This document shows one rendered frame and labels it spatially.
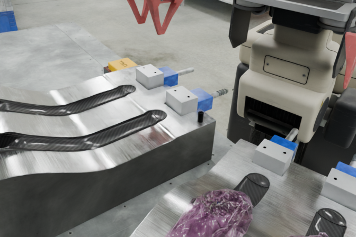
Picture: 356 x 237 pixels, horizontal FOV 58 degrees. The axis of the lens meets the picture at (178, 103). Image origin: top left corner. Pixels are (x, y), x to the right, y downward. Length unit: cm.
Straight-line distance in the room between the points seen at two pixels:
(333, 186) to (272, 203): 9
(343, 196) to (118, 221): 32
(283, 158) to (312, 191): 6
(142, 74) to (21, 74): 41
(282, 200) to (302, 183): 5
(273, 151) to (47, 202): 33
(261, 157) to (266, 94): 40
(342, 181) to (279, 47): 47
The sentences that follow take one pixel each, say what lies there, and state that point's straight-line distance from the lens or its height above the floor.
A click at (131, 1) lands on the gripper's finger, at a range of 63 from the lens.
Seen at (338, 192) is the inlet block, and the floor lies 87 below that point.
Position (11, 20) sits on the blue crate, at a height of 12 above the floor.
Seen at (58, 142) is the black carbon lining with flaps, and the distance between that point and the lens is 52.
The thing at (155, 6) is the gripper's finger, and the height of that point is 106.
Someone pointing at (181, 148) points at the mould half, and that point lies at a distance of 54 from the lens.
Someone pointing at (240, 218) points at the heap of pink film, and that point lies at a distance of 40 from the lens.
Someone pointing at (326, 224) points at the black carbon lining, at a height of 85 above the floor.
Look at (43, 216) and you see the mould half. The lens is 48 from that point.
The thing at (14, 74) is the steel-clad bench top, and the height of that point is 80.
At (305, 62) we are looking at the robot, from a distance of 87.
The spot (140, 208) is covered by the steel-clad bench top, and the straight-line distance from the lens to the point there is 53.
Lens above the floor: 121
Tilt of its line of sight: 32 degrees down
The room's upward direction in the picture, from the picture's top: 3 degrees clockwise
